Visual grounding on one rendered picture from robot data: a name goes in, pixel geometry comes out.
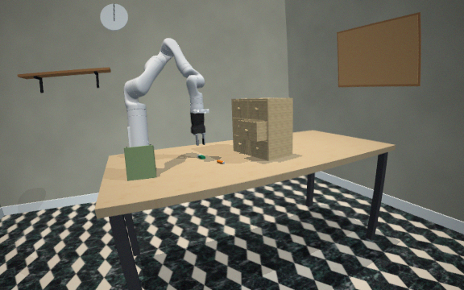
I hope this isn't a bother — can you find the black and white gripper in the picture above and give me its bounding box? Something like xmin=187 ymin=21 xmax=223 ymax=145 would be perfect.
xmin=190 ymin=103 xmax=209 ymax=146

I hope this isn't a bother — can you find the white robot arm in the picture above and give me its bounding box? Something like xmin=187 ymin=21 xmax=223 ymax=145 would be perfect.
xmin=124 ymin=38 xmax=205 ymax=147

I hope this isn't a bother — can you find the small wooden chest of drawers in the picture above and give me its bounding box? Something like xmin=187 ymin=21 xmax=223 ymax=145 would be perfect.
xmin=231 ymin=98 xmax=293 ymax=161

